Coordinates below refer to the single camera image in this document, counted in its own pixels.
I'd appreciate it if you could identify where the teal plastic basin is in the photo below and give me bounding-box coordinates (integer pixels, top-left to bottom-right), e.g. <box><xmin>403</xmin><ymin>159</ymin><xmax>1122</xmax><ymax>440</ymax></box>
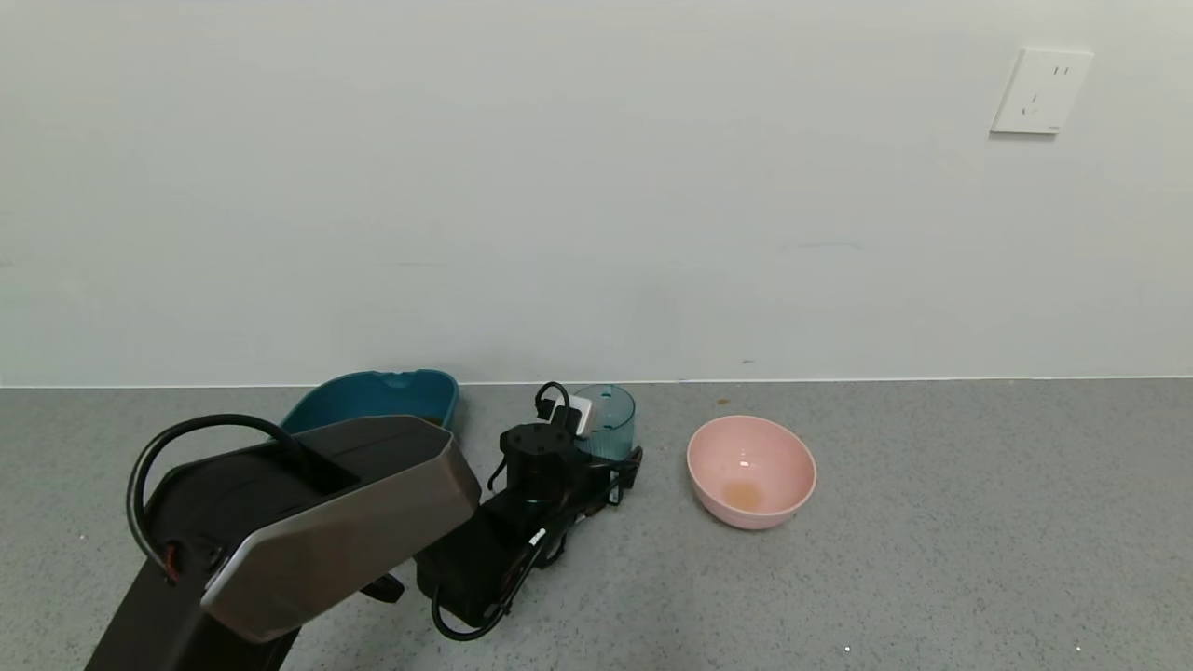
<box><xmin>280</xmin><ymin>369</ymin><xmax>460</xmax><ymax>435</ymax></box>

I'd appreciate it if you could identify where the ribbed clear blue cup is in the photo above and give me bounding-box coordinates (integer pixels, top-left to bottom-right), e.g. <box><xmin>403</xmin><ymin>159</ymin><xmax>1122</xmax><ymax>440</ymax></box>
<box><xmin>569</xmin><ymin>384</ymin><xmax>637</xmax><ymax>464</ymax></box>

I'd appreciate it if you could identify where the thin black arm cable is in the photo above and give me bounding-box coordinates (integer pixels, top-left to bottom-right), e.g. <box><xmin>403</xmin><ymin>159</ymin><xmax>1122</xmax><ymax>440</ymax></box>
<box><xmin>431</xmin><ymin>527</ymin><xmax>551</xmax><ymax>643</ymax></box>

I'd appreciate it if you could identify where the pink bowl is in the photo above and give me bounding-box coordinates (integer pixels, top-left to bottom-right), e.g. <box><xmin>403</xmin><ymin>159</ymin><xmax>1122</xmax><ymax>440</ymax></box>
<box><xmin>687</xmin><ymin>415</ymin><xmax>817</xmax><ymax>531</ymax></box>

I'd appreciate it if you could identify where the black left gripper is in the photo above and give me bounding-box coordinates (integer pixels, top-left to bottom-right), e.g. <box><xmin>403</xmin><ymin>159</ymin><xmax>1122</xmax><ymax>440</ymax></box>
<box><xmin>586</xmin><ymin>445</ymin><xmax>643</xmax><ymax>506</ymax></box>

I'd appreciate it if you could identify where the white wall socket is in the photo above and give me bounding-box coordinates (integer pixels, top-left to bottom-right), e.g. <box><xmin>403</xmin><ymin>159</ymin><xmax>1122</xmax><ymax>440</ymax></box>
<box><xmin>989</xmin><ymin>48</ymin><xmax>1093</xmax><ymax>137</ymax></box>

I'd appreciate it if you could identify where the thick black arm hose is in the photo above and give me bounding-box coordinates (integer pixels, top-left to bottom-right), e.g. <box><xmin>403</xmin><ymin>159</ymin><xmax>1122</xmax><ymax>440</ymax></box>
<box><xmin>128</xmin><ymin>415</ymin><xmax>310</xmax><ymax>583</ymax></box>

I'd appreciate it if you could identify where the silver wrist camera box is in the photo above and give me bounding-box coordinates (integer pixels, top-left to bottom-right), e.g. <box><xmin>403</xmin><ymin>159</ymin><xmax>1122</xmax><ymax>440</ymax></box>
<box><xmin>550</xmin><ymin>395</ymin><xmax>596</xmax><ymax>438</ymax></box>

